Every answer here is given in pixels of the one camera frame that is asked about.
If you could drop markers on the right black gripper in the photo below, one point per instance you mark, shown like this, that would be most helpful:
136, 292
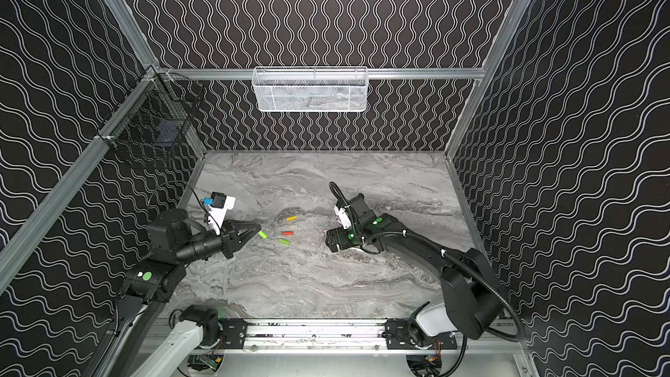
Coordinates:
335, 239

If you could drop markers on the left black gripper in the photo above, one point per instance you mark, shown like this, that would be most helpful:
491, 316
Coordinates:
229, 240

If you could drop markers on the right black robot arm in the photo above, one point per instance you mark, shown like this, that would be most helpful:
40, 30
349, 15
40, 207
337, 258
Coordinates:
472, 303

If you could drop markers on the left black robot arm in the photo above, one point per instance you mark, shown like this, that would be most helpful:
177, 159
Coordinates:
176, 241

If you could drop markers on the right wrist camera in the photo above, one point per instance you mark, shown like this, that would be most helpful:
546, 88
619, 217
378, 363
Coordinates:
343, 217

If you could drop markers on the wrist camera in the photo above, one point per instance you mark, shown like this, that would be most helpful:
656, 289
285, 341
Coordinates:
217, 207
343, 217

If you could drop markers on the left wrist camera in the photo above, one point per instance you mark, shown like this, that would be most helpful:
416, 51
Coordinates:
217, 207

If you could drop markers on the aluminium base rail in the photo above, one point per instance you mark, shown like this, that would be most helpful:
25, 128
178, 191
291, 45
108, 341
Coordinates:
326, 336

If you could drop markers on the black wire mesh basket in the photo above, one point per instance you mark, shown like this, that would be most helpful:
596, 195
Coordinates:
153, 135

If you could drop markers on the white wire mesh basket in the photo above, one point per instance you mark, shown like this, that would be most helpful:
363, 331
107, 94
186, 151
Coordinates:
311, 89

